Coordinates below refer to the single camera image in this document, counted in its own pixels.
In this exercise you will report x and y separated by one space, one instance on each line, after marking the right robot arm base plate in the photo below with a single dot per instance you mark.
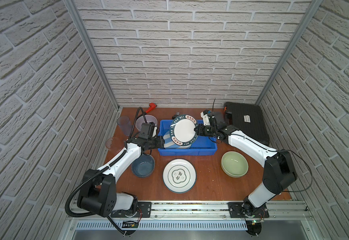
245 210

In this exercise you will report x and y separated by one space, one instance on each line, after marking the green rim lettered plate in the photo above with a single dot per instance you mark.
182 130

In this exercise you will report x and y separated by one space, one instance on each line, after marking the dark blue ceramic bowl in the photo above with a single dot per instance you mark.
143 166

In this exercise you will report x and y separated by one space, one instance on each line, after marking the light green ceramic bowl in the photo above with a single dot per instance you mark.
234 164

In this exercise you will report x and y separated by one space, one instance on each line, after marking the black plastic tool case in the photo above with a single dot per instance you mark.
249 119

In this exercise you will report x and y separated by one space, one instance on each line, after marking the white plate green clover motif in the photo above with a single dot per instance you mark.
179 176

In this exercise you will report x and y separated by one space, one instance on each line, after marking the aluminium mounting rail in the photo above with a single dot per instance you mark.
217 210

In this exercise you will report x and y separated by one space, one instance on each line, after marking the red black hand tool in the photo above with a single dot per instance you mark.
151 107

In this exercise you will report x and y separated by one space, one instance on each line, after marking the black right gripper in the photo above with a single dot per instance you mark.
200 132

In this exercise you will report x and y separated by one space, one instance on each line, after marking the frosted tall plastic tumbler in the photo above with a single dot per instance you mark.
125 125

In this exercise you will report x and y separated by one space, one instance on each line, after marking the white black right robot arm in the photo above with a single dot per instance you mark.
279 170

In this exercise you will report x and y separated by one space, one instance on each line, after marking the small grey black device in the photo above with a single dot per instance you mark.
175 115

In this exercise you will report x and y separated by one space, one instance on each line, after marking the clear glass cup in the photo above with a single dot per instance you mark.
114 144

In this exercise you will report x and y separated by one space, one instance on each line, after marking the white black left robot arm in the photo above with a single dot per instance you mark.
97 192

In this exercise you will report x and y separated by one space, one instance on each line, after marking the blue plastic bin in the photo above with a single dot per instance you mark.
203 146

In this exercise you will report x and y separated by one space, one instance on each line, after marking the lilac ceramic bowl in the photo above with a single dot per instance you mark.
141 120

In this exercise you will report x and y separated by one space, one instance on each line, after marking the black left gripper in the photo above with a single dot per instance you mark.
161 141

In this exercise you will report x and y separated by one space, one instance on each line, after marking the left robot arm base plate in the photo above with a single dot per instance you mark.
138 208

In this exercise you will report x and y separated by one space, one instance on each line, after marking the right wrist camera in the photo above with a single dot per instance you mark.
211 118

